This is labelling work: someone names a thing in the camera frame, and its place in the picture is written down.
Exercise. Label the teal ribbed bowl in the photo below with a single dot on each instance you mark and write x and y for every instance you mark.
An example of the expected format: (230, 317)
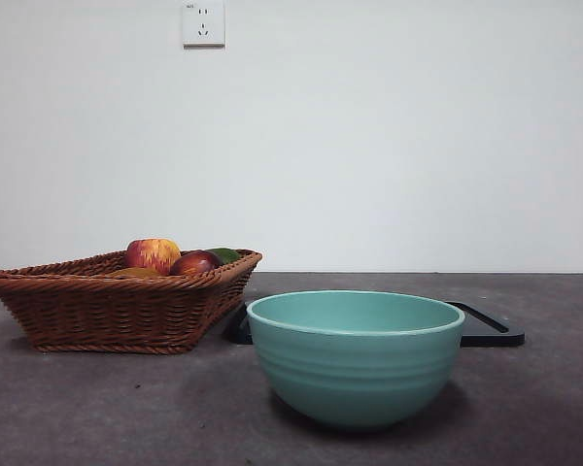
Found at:
(354, 374)

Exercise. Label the brown kiwi fruit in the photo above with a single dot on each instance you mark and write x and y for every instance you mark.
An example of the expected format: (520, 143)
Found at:
(136, 273)

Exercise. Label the green fruit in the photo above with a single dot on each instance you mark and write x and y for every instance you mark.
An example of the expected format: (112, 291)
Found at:
(228, 255)

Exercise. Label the dark red round fruit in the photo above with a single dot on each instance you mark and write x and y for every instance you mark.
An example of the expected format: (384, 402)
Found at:
(196, 264)

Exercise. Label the red yellow apple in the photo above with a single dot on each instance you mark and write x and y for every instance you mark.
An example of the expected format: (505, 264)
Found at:
(150, 255)

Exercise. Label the brown wicker basket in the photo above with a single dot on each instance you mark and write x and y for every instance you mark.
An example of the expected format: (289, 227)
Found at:
(102, 310)

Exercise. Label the dark green rectangular tray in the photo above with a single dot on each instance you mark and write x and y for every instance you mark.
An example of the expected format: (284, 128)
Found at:
(495, 335)

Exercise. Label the white wall socket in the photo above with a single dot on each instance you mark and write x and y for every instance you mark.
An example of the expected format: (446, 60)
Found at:
(204, 24)

